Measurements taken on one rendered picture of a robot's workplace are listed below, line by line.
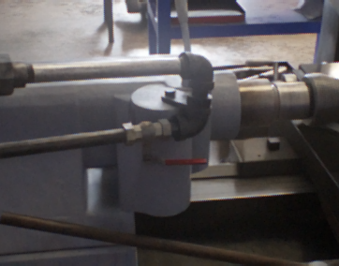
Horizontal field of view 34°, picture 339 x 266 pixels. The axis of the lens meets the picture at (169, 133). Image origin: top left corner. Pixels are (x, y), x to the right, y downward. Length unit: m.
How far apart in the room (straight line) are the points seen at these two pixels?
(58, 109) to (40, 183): 0.11
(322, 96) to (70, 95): 0.39
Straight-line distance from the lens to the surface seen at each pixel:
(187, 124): 0.73
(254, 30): 2.77
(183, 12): 0.82
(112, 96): 0.80
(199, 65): 0.70
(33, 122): 0.81
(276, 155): 1.21
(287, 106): 0.91
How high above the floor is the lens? 1.48
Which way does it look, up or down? 28 degrees down
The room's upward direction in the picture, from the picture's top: straight up
